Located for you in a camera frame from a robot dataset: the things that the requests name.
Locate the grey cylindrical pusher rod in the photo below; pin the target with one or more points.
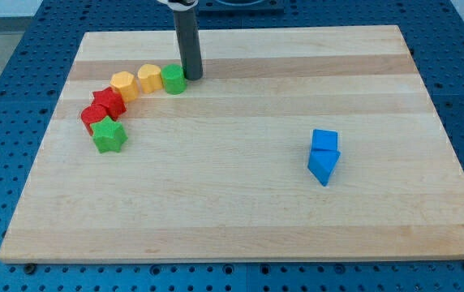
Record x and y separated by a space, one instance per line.
186 27

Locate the blue triangle block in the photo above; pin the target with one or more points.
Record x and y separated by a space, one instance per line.
322 164

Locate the blue cube block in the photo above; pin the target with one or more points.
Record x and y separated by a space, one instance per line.
324 140

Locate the yellow heart block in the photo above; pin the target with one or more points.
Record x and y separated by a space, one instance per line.
150 79

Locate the yellow hexagon block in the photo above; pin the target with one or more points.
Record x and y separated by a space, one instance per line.
124 83

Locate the green cylinder block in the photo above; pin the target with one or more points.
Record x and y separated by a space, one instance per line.
173 79

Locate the green star block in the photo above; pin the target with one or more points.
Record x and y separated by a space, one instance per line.
108 135

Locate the wooden board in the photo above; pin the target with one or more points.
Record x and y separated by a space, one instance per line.
219 172

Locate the red star block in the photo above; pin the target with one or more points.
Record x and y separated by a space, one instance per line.
111 101

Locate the red cylinder block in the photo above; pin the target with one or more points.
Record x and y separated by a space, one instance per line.
92 114

